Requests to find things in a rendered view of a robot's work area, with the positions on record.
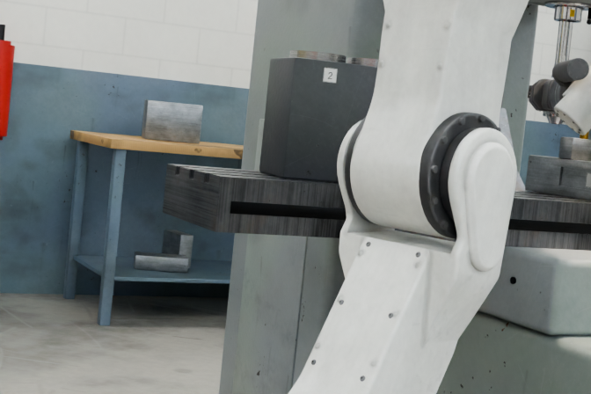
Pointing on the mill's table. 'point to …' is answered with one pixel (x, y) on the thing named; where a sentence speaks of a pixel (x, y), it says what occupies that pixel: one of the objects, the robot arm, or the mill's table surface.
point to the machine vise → (562, 171)
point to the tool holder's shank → (564, 41)
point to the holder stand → (313, 112)
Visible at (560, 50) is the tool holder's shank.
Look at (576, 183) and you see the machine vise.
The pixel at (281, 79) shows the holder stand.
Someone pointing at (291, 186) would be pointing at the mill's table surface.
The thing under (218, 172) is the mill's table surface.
